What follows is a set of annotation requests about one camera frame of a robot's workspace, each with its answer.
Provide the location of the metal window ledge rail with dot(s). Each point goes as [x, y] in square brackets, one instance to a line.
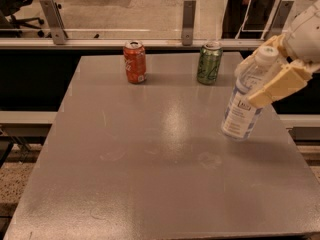
[96, 44]

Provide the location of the left metal railing bracket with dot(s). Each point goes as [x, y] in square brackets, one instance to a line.
[54, 21]

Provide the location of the green soda can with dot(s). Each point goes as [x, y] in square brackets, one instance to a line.
[209, 62]

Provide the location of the middle metal railing bracket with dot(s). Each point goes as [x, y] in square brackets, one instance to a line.
[189, 7]

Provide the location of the person standing behind glass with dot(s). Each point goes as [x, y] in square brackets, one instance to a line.
[246, 19]

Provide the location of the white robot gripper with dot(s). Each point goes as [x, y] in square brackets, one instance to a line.
[302, 43]

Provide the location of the right metal railing bracket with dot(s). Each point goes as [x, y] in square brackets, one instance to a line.
[280, 17]

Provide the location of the metal railing bracket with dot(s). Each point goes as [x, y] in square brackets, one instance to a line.
[54, 21]
[189, 7]
[280, 17]

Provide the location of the black office chair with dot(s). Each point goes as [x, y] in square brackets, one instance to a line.
[10, 25]

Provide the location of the orange soda can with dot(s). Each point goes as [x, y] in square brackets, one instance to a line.
[135, 61]

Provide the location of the clear plastic water bottle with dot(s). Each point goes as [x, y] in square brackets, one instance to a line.
[240, 116]

